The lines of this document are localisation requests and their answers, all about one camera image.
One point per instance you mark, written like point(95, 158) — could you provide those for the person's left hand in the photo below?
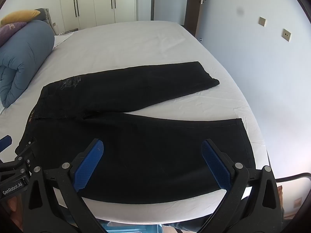
point(11, 203)

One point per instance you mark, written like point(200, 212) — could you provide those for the black denim pants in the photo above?
point(145, 138)

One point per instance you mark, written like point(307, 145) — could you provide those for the dark nightstand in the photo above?
point(69, 31)

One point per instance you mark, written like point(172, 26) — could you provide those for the grey headboard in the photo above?
point(47, 18)

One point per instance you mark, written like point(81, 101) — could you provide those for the yellow pillow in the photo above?
point(19, 17)

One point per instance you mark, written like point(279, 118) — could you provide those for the white wardrobe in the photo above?
point(97, 2)

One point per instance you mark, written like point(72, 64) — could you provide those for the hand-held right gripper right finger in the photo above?
point(216, 165)

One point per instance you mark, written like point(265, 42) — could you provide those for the purple pillow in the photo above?
point(11, 31)

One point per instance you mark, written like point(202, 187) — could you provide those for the beige wall socket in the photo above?
point(286, 35)
point(262, 21)

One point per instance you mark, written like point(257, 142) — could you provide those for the dark brown door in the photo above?
point(194, 12)

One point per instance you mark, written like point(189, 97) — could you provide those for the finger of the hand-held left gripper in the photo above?
point(5, 143)
point(25, 150)

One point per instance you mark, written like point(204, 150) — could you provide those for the blue plastic object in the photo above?
point(131, 228)

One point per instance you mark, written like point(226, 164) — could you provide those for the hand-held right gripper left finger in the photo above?
point(90, 165)

